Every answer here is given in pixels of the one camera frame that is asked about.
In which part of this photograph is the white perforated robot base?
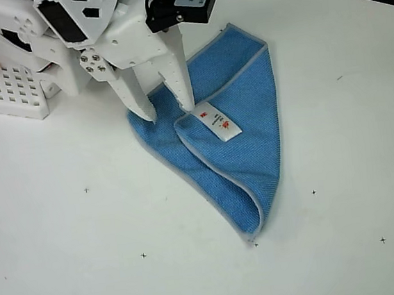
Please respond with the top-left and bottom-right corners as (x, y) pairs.
(0, 56), (66, 124)

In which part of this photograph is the blue microfibre cloth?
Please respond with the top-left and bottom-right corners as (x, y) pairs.
(117, 17), (294, 255)

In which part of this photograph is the black camera box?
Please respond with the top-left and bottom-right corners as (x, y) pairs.
(143, 0), (224, 35)

